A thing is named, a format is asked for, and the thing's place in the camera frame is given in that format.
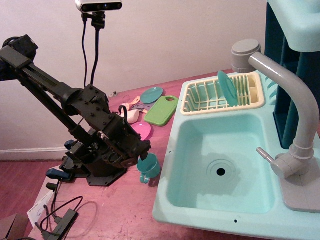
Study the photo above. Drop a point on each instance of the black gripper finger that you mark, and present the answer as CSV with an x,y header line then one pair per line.
x,y
144,153
125,164

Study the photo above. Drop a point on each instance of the cream dish drying rack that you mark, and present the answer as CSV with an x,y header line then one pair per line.
x,y
206,96

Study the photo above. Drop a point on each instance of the pink plate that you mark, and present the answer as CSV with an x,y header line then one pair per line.
x,y
143,128

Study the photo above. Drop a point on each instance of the brown cardboard box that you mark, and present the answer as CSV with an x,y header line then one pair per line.
x,y
13,227

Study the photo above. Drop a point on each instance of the teal plate on table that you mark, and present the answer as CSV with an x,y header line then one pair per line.
x,y
151,95

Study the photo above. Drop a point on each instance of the cream toy scoop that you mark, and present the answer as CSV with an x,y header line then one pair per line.
x,y
132,116

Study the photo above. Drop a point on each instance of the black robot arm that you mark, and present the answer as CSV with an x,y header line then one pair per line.
x,y
81,110

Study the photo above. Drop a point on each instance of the peach toy utensil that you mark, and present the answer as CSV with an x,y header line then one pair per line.
x,y
129,105

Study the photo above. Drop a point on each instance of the silver depth camera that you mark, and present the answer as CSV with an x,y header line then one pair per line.
x,y
94,6

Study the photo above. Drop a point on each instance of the grey toy faucet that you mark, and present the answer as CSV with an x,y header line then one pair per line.
x,y
298,169

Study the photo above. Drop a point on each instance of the grey toy utensil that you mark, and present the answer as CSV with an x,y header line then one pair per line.
x,y
144,108

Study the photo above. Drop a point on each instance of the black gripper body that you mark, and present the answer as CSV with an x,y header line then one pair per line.
x,y
123,142

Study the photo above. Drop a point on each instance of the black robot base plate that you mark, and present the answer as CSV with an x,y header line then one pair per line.
x,y
102,174

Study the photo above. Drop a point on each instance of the dark teal toy cabinet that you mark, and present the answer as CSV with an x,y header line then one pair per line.
x,y
292,40

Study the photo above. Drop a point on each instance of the green cutting board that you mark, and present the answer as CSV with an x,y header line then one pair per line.
x,y
162,111

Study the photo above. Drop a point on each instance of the black usb hub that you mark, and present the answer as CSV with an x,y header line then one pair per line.
x,y
64,225

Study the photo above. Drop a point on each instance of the teal plate in rack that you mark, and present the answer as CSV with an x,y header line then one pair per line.
x,y
228,89

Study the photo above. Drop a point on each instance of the white paper sheet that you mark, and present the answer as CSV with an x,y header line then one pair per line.
x,y
34,214

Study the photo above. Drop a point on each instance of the light teal toy sink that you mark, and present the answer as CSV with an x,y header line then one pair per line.
x,y
213,178

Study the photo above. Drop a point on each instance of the blue clamp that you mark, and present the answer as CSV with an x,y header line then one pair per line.
x,y
57,174

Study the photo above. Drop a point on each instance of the teal toy cup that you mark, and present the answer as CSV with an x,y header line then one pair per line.
x,y
149,168

